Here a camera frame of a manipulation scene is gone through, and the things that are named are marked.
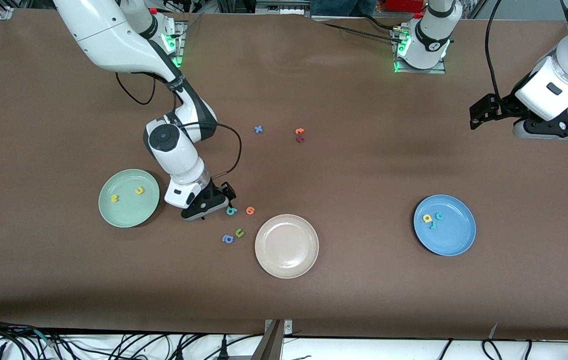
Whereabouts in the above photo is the mint green plate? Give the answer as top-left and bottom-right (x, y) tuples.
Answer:
(98, 168), (160, 229)

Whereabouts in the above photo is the beige plate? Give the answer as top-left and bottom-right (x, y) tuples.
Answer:
(254, 214), (320, 279)

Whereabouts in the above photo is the blue plate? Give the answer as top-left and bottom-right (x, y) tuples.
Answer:
(413, 194), (477, 257)

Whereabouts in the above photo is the red box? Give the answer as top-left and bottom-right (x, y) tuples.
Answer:
(384, 0), (427, 13)

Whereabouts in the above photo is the person in blue jeans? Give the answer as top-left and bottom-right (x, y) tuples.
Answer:
(310, 0), (378, 17)

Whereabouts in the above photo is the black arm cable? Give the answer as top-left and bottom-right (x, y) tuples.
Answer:
(485, 0), (504, 101)
(115, 72), (242, 178)

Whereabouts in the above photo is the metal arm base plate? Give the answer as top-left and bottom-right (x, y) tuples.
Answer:
(161, 21), (187, 68)
(393, 25), (447, 75)

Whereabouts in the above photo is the grey metal post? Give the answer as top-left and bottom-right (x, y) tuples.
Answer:
(251, 319), (294, 360)

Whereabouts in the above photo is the black cable on table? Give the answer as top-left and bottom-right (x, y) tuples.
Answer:
(320, 14), (400, 43)

